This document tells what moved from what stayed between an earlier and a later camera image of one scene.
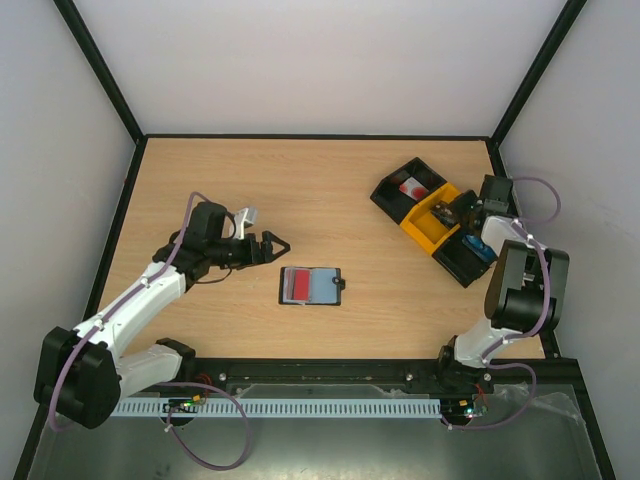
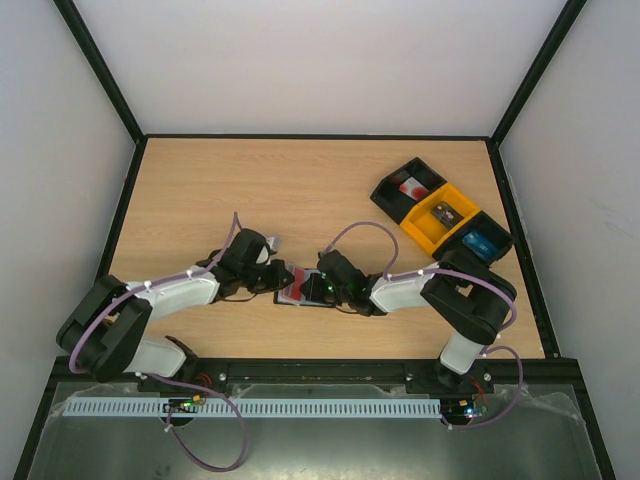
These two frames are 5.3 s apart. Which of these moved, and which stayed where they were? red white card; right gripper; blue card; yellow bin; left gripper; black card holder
Moved: right gripper; left gripper
Stayed: blue card; red white card; black card holder; yellow bin
